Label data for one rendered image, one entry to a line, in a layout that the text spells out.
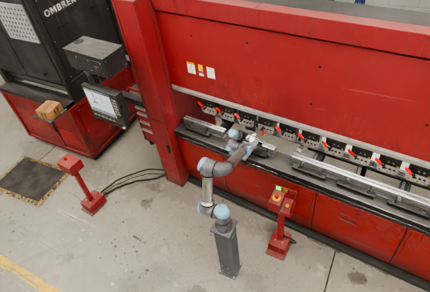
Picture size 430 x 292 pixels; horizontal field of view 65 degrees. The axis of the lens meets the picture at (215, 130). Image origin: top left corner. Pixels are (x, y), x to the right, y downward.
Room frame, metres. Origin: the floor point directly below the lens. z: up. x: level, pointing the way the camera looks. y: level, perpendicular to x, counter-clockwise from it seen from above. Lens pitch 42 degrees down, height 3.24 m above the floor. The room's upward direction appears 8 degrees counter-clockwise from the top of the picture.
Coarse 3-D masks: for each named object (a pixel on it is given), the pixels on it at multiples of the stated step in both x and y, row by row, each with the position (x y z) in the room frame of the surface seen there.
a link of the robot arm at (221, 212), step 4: (216, 204) 1.62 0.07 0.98; (220, 204) 1.60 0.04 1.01; (224, 204) 1.59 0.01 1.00; (212, 208) 1.58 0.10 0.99; (216, 208) 1.56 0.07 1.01; (220, 208) 1.56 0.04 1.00; (224, 208) 1.56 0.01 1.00; (212, 212) 1.55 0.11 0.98; (216, 212) 1.53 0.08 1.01; (220, 212) 1.53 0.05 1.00; (224, 212) 1.52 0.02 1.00; (228, 212) 1.53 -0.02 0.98; (212, 216) 1.53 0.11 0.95; (216, 216) 1.51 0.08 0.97; (220, 216) 1.49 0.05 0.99; (224, 216) 1.49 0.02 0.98; (228, 216) 1.51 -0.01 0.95; (216, 220) 1.52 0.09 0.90; (220, 220) 1.49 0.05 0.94; (224, 220) 1.49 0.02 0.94; (228, 220) 1.51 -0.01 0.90; (220, 224) 1.50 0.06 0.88; (224, 224) 1.49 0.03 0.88
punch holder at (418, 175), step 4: (412, 164) 1.47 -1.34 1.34; (412, 168) 1.47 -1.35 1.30; (416, 168) 1.45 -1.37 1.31; (420, 168) 1.44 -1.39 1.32; (424, 168) 1.42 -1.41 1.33; (412, 172) 1.46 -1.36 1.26; (416, 172) 1.45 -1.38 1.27; (420, 172) 1.43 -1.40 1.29; (424, 172) 1.42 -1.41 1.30; (428, 172) 1.41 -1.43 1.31; (408, 176) 1.47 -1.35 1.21; (416, 176) 1.44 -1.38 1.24; (420, 176) 1.42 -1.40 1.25; (424, 176) 1.41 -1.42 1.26; (412, 180) 1.45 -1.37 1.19; (416, 180) 1.43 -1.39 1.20; (420, 180) 1.42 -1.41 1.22; (424, 180) 1.41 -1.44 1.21; (428, 180) 1.39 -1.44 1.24; (424, 184) 1.40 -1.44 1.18
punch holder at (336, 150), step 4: (328, 140) 1.84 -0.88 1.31; (332, 140) 1.82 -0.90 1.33; (336, 140) 1.80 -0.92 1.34; (328, 144) 1.83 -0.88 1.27; (332, 144) 1.81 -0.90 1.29; (336, 144) 1.80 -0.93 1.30; (340, 144) 1.78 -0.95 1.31; (344, 144) 1.76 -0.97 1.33; (324, 148) 1.84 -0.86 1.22; (332, 148) 1.81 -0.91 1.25; (336, 148) 1.79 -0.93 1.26; (340, 148) 1.77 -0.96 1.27; (344, 148) 1.76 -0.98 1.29; (328, 152) 1.82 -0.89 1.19; (332, 152) 1.80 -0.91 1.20; (336, 152) 1.79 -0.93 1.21; (340, 152) 1.77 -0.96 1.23; (340, 156) 1.76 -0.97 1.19
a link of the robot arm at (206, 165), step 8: (200, 160) 1.73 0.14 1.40; (208, 160) 1.72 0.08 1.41; (200, 168) 1.68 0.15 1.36; (208, 168) 1.66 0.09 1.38; (208, 176) 1.65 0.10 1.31; (208, 184) 1.64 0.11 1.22; (208, 192) 1.63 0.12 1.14; (200, 200) 1.65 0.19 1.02; (208, 200) 1.61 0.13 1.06; (200, 208) 1.61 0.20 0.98; (208, 208) 1.58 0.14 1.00; (208, 216) 1.56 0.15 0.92
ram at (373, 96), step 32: (160, 32) 2.80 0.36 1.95; (192, 32) 2.58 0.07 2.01; (224, 32) 2.39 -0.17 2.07; (256, 32) 2.22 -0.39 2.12; (224, 64) 2.40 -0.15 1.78; (256, 64) 2.22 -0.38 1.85; (288, 64) 2.06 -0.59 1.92; (320, 64) 1.92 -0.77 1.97; (352, 64) 1.80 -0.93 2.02; (384, 64) 1.69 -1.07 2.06; (416, 64) 1.59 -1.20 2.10; (224, 96) 2.42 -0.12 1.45; (256, 96) 2.23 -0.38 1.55; (288, 96) 2.05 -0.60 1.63; (320, 96) 1.91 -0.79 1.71; (352, 96) 1.77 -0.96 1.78; (384, 96) 1.66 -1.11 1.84; (416, 96) 1.55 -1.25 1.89; (320, 128) 1.89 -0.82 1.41; (352, 128) 1.75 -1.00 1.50; (384, 128) 1.62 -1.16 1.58; (416, 128) 1.51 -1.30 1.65
